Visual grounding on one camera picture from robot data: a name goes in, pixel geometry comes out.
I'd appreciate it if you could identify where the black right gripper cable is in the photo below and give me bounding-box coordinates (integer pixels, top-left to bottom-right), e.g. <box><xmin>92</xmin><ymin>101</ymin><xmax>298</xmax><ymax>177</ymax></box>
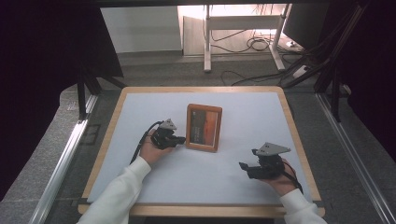
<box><xmin>281</xmin><ymin>161</ymin><xmax>304</xmax><ymax>195</ymax></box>

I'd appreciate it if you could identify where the black metal stand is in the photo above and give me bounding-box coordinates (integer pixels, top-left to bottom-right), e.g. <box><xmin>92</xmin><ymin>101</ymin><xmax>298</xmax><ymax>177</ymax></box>
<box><xmin>279</xmin><ymin>2</ymin><xmax>370</xmax><ymax>123</ymax></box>
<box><xmin>76</xmin><ymin>63</ymin><xmax>128</xmax><ymax>121</ymax></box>

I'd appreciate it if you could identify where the white wall panel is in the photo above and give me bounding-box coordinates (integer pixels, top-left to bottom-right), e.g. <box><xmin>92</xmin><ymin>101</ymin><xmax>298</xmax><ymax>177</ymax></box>
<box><xmin>100</xmin><ymin>6</ymin><xmax>183</xmax><ymax>54</ymax></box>

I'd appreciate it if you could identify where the person's right hand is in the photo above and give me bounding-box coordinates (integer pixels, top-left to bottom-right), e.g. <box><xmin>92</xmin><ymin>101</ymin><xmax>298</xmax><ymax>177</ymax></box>
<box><xmin>261</xmin><ymin>158</ymin><xmax>299</xmax><ymax>198</ymax></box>

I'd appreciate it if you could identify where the wooden rimmed white table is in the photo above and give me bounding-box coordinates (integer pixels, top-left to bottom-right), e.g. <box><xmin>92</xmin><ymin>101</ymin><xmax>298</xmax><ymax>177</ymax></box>
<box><xmin>77</xmin><ymin>86</ymin><xmax>327</xmax><ymax>218</ymax></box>

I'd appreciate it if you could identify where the white power strip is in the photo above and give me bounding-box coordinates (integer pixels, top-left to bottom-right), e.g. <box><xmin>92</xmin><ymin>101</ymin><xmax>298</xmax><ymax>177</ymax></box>
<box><xmin>291</xmin><ymin>64</ymin><xmax>312</xmax><ymax>79</ymax></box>

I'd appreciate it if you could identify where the aluminium floor rail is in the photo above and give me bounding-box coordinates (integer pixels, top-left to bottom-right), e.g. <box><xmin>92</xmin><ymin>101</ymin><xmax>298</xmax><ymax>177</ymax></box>
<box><xmin>28</xmin><ymin>92</ymin><xmax>100</xmax><ymax>224</ymax></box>
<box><xmin>315</xmin><ymin>92</ymin><xmax>396</xmax><ymax>224</ymax></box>

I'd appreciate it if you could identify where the person's left hand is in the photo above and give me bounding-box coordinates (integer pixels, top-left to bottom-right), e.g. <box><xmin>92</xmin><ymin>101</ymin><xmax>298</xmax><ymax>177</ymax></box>
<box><xmin>138</xmin><ymin>129</ymin><xmax>174</xmax><ymax>166</ymax></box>

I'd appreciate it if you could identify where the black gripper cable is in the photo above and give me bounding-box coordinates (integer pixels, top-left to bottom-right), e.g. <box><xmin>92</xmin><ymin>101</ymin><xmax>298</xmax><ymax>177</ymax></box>
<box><xmin>129</xmin><ymin>120</ymin><xmax>164</xmax><ymax>165</ymax></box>
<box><xmin>281</xmin><ymin>161</ymin><xmax>304</xmax><ymax>195</ymax></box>

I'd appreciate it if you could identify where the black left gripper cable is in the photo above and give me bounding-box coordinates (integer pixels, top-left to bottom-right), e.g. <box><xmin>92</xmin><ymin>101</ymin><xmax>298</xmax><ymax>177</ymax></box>
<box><xmin>129</xmin><ymin>120</ymin><xmax>164</xmax><ymax>165</ymax></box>

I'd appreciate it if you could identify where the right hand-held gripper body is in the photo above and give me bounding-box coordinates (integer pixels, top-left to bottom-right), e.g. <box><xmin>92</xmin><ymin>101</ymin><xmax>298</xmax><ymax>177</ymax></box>
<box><xmin>250</xmin><ymin>142</ymin><xmax>292</xmax><ymax>180</ymax></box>

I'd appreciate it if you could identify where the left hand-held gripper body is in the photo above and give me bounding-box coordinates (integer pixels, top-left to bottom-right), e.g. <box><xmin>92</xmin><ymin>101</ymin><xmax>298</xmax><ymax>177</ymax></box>
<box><xmin>150</xmin><ymin>118</ymin><xmax>178</xmax><ymax>150</ymax></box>

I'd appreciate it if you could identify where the black floor cable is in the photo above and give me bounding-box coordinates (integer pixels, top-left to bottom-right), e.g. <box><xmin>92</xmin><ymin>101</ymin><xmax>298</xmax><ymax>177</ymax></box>
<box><xmin>219</xmin><ymin>69</ymin><xmax>295</xmax><ymax>87</ymax></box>

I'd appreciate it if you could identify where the wooden photo frame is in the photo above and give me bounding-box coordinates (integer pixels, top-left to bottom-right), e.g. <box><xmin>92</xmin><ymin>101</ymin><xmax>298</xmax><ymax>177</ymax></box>
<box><xmin>185</xmin><ymin>103</ymin><xmax>223</xmax><ymax>153</ymax></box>

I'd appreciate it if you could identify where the white metal desk frame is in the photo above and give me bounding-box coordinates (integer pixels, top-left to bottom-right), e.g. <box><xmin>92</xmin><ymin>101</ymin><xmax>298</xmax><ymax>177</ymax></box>
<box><xmin>203</xmin><ymin>3</ymin><xmax>293</xmax><ymax>74</ymax></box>

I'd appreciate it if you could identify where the black curtain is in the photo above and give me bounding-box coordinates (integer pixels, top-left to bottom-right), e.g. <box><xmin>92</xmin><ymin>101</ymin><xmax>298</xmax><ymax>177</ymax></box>
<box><xmin>325</xmin><ymin>0</ymin><xmax>396</xmax><ymax>155</ymax></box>
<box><xmin>0</xmin><ymin>0</ymin><xmax>124</xmax><ymax>202</ymax></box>

